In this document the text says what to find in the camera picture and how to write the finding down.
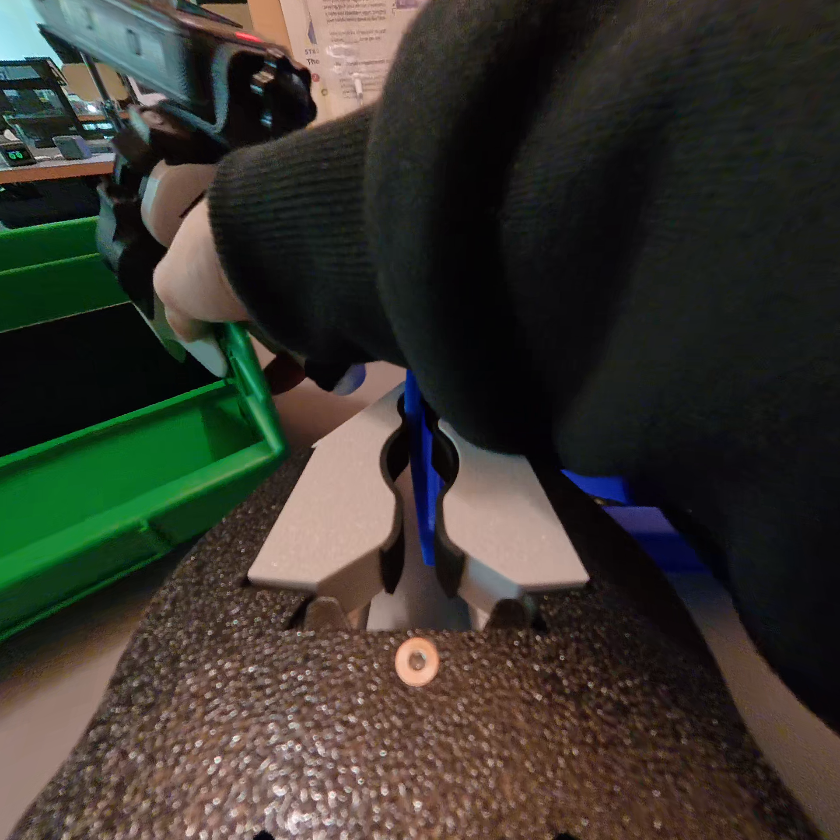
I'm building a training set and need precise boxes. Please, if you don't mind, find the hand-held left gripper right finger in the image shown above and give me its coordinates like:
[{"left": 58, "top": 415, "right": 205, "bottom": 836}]
[{"left": 433, "top": 416, "right": 590, "bottom": 632}]

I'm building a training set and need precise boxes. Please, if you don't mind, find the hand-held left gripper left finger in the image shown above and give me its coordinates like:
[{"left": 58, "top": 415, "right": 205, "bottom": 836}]
[{"left": 248, "top": 384, "right": 408, "bottom": 627}]

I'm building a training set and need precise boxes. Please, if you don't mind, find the blue plastic bin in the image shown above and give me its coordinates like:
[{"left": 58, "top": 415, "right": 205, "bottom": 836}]
[{"left": 403, "top": 367, "right": 713, "bottom": 573}]

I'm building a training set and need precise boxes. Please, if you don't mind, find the green plastic bin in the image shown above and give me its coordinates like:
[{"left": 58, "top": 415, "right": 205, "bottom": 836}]
[{"left": 0, "top": 217, "right": 290, "bottom": 643}]

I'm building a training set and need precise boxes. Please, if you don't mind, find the person's right forearm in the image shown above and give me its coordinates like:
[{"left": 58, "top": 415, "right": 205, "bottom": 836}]
[{"left": 209, "top": 0, "right": 840, "bottom": 739}]

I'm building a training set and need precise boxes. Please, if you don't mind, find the person's right hand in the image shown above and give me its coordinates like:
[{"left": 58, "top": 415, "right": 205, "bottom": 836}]
[{"left": 141, "top": 161, "right": 253, "bottom": 342}]

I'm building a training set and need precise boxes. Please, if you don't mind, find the large white printed sheet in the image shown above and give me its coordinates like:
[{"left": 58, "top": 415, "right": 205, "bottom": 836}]
[{"left": 282, "top": 0, "right": 424, "bottom": 106}]

